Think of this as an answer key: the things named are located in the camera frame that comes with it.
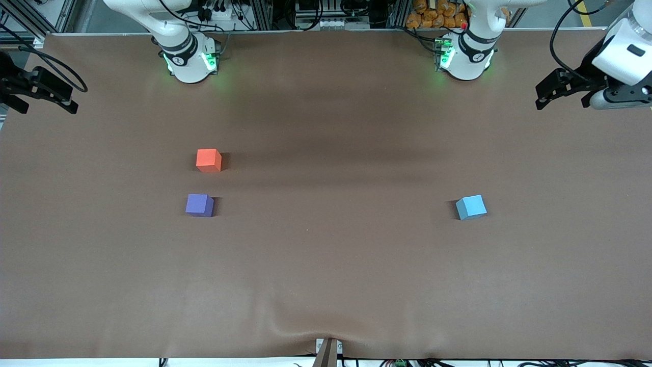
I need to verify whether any white power strip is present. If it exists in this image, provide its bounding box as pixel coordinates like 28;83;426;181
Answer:
199;3;240;22

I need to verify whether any brown table mat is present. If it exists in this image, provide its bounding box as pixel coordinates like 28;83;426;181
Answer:
0;30;652;360

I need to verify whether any purple foam block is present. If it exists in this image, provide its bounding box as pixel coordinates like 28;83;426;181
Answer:
185;194;215;218

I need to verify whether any bag of orange items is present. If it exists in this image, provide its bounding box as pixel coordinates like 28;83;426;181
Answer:
406;0;469;30

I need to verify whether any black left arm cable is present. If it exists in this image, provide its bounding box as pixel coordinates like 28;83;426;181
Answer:
549;0;612;85

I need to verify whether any aluminium frame post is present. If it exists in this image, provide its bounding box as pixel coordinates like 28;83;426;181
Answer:
253;0;273;31

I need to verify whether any light blue foam block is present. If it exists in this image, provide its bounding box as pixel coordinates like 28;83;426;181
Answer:
455;195;487;221

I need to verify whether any orange foam block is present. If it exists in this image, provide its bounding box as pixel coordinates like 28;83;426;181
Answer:
196;149;223;173

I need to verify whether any brown mat clamp bracket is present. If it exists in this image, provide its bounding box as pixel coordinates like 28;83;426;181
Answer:
313;337;343;367

